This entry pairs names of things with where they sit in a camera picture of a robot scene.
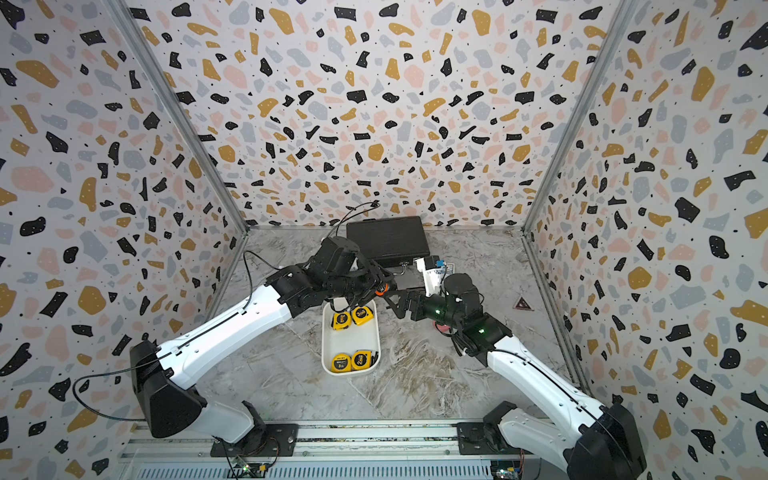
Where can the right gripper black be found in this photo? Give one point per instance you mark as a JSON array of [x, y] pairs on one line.
[[419, 298]]

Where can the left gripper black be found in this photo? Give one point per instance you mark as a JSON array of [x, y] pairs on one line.
[[375, 278]]

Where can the yellow tape measure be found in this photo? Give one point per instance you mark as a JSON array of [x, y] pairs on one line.
[[362, 360], [362, 315], [341, 321], [341, 363]]

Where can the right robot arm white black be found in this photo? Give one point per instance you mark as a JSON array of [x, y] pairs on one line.
[[579, 435]]

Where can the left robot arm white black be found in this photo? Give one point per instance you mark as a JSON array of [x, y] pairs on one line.
[[164, 376]]

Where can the white plastic storage box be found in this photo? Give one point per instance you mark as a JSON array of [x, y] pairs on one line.
[[350, 340]]

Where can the black metal-trimmed carrying case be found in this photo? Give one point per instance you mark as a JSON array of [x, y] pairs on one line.
[[390, 242]]

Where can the red triangle sticker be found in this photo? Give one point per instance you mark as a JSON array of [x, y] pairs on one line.
[[522, 305]]

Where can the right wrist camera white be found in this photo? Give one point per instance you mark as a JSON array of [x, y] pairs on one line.
[[433, 270]]

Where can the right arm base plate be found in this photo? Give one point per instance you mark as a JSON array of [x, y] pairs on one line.
[[480, 438]]

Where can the aluminium front rail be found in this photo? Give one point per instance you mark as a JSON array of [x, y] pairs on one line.
[[353, 440]]

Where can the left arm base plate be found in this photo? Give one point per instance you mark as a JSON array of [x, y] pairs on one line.
[[255, 440]]

